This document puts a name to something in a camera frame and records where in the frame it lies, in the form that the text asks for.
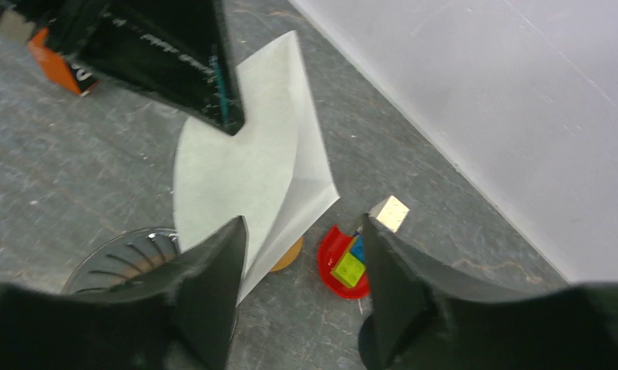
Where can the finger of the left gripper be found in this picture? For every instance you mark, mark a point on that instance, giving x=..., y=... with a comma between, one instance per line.
x=175, y=52

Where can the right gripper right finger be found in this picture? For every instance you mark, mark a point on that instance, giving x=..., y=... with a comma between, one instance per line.
x=428, y=315

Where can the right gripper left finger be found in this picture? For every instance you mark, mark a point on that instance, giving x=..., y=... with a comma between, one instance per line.
x=134, y=303

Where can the orange coffee filter box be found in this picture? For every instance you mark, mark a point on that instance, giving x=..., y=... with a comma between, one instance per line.
x=68, y=75

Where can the white paper coffee filter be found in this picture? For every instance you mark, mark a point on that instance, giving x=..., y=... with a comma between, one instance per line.
x=274, y=172

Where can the stacked toy brick tower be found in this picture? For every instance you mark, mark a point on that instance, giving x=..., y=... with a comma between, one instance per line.
x=390, y=214

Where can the red plastic lid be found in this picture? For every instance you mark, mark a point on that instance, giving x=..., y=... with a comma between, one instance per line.
x=341, y=264

